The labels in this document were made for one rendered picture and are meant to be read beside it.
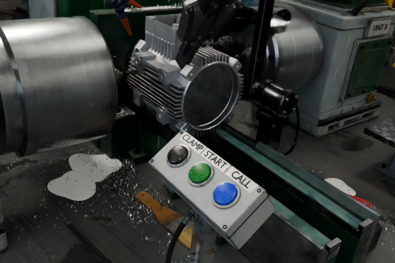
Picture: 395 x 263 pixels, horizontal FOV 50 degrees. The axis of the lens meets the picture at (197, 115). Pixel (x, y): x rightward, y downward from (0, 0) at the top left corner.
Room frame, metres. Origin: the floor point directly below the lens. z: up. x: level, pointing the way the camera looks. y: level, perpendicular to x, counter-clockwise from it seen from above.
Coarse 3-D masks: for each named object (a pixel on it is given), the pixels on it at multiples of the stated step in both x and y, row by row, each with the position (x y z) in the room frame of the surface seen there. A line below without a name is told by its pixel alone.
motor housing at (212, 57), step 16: (208, 48) 0.87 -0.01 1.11; (160, 64) 0.86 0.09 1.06; (176, 64) 0.84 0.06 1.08; (192, 64) 0.82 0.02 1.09; (208, 64) 0.81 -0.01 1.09; (224, 64) 0.84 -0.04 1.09; (128, 80) 0.91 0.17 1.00; (144, 80) 0.85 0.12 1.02; (176, 80) 0.80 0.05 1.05; (192, 80) 0.99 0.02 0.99; (208, 80) 0.95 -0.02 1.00; (224, 80) 0.91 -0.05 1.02; (240, 80) 0.89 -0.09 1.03; (144, 96) 0.87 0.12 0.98; (160, 96) 0.82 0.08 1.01; (176, 96) 0.77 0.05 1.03; (192, 96) 0.95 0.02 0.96; (208, 96) 0.92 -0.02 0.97; (224, 96) 0.90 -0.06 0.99; (240, 96) 0.89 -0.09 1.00; (176, 112) 0.77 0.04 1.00; (192, 112) 0.89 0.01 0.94; (208, 112) 0.88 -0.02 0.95; (224, 112) 0.87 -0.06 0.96; (192, 128) 0.79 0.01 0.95; (208, 128) 0.82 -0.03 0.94
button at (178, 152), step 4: (172, 148) 0.50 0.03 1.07; (176, 148) 0.50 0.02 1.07; (180, 148) 0.49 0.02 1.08; (184, 148) 0.49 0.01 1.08; (172, 152) 0.49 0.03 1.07; (176, 152) 0.49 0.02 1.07; (180, 152) 0.49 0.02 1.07; (184, 152) 0.49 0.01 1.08; (168, 156) 0.49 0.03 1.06; (172, 156) 0.48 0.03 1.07; (176, 156) 0.48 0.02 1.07; (180, 156) 0.48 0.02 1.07; (184, 156) 0.48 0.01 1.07; (168, 160) 0.48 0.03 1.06; (172, 160) 0.48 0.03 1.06; (176, 160) 0.48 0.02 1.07; (180, 160) 0.48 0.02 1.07; (184, 160) 0.48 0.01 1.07
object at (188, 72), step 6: (138, 42) 0.93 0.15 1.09; (144, 42) 0.92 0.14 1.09; (138, 48) 0.91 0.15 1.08; (144, 48) 0.92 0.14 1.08; (234, 60) 0.86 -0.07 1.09; (186, 66) 0.79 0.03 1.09; (234, 66) 0.86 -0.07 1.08; (240, 66) 0.87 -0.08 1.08; (180, 72) 0.79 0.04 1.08; (186, 72) 0.78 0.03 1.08; (192, 72) 0.78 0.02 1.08; (186, 78) 0.78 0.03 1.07; (192, 78) 0.78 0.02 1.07; (180, 120) 0.79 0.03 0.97; (228, 120) 0.86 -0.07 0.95; (180, 126) 0.78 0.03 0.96; (186, 126) 0.78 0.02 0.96
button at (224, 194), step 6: (222, 186) 0.42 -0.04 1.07; (228, 186) 0.42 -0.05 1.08; (234, 186) 0.42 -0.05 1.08; (216, 192) 0.41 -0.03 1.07; (222, 192) 0.41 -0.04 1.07; (228, 192) 0.41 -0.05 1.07; (234, 192) 0.41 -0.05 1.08; (216, 198) 0.41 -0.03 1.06; (222, 198) 0.40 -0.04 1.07; (228, 198) 0.40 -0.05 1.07; (234, 198) 0.40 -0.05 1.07; (222, 204) 0.40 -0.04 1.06; (228, 204) 0.40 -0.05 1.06
